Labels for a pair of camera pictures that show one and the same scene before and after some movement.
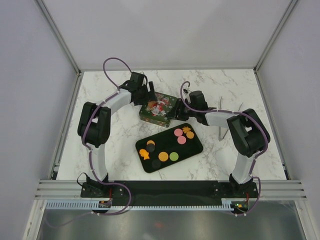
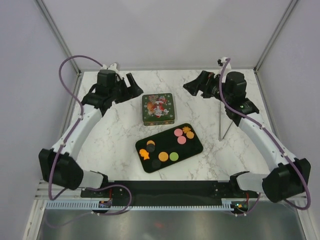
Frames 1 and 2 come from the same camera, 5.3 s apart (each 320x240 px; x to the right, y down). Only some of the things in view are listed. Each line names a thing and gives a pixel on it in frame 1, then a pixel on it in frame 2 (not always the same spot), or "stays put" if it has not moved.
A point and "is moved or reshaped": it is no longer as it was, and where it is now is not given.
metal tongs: [220, 139] stays put
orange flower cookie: [186, 129] stays put
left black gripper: [149, 97] to [132, 91]
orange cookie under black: [150, 141] stays put
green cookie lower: [173, 156] stays put
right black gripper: [179, 105] to [202, 82]
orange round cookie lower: [163, 156] stays put
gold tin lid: [158, 109] stays put
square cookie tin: [158, 118] is moved or reshaped
